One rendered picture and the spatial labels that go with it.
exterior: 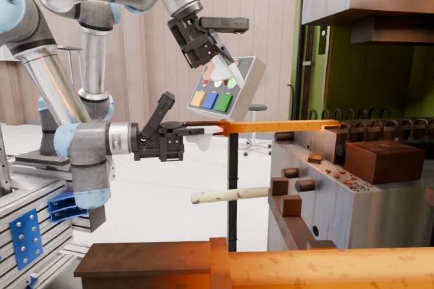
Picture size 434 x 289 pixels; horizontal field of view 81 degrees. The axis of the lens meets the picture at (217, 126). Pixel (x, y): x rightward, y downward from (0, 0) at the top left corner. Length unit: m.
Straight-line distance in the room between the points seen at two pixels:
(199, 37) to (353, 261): 0.48
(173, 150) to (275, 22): 3.84
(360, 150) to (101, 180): 0.57
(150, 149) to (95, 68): 0.57
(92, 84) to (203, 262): 1.00
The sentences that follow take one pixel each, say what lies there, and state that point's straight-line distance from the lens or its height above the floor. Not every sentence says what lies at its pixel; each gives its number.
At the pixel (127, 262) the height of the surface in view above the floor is 1.02.
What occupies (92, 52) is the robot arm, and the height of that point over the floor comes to 1.21.
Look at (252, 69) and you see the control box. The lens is 1.07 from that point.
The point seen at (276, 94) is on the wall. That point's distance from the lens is 4.26.
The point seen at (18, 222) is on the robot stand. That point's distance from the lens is 1.07.
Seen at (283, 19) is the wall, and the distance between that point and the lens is 4.32.
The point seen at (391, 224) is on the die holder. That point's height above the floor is 0.84.
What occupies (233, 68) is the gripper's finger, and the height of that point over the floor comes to 1.14.
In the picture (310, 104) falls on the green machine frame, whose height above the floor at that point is 1.01.
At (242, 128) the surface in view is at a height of 1.00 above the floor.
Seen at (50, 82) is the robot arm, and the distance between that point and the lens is 0.72.
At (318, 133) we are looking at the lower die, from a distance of 0.73.
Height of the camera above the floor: 1.14
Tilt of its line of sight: 12 degrees down
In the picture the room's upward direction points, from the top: straight up
